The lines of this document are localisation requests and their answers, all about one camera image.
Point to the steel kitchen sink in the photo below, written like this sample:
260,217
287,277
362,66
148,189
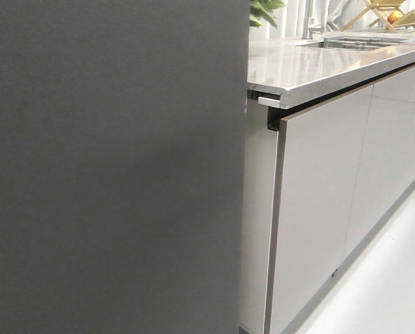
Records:
361,43

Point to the wooden dish rack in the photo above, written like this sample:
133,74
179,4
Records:
389,14

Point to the grey kitchen cabinet run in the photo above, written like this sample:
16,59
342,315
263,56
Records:
316,182

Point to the grey stone countertop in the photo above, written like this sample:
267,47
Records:
292,72

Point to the green plant leaves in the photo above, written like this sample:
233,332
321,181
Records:
264,10

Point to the orange fruit on rack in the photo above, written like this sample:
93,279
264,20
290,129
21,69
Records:
394,16

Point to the steel sink faucet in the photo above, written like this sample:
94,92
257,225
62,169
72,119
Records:
309,27

